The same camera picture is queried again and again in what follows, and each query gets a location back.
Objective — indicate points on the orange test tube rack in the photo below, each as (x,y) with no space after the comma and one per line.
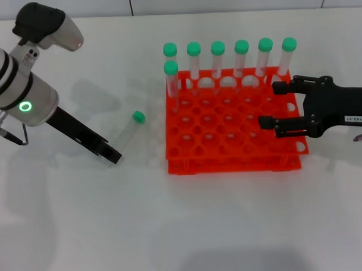
(228,128)

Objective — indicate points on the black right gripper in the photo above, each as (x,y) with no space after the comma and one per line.
(331,106)

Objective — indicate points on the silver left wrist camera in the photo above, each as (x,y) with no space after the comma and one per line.
(46,24)

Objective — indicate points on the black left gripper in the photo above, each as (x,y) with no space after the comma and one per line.
(76,127)

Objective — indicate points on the green-capped clear test tube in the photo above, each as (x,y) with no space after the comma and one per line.
(170,49)
(241,46)
(193,49)
(171,68)
(217,48)
(130,128)
(289,44)
(265,44)

